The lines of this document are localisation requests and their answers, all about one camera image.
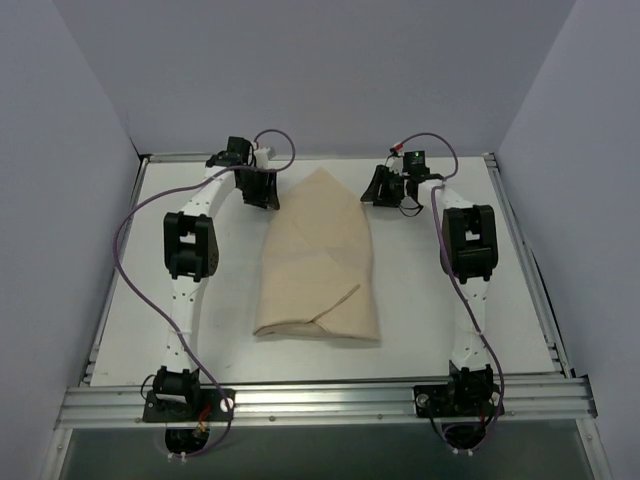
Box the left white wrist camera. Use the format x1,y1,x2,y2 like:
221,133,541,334
253,142,276,170

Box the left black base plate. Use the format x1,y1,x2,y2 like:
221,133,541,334
142,389,235,423

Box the beige cloth mat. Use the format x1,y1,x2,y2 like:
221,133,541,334
253,168,380,342

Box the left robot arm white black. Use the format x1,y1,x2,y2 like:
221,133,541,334
152,137,279,419

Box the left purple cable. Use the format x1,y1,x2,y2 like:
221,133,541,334
112,128,297,457

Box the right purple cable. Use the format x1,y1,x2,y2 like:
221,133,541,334
387,132,505,450

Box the aluminium right side rail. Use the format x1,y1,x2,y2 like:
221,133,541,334
482,152,576,378

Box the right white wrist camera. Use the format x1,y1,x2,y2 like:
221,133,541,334
388,143,404,158

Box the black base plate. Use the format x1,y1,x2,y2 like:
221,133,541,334
142,389,235,423
413,382,505,418

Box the aluminium front rail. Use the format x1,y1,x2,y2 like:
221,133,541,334
55,376,597,429

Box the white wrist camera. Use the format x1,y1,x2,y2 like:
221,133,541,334
253,142,276,170
388,143,404,158

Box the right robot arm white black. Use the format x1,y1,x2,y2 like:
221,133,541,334
360,146,500,413

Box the aluminium rail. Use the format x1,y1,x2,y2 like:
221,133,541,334
482,152,576,378
55,376,597,429

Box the purple cable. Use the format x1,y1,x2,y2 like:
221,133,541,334
112,128,297,457
387,132,505,450

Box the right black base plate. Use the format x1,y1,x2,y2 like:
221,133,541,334
413,382,505,418

